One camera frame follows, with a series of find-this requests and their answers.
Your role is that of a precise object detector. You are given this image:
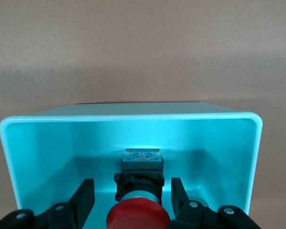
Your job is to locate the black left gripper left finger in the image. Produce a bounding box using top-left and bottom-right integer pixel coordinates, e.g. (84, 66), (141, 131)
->
(0, 178), (96, 229)

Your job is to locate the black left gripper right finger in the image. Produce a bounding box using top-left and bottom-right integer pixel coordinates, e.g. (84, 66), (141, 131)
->
(171, 177), (262, 229)

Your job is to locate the red mushroom push button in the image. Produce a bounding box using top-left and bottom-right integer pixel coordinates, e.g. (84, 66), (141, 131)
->
(106, 147), (171, 229)

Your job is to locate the cyan plastic bin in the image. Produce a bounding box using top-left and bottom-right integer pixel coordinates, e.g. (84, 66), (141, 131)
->
(0, 102), (263, 229)

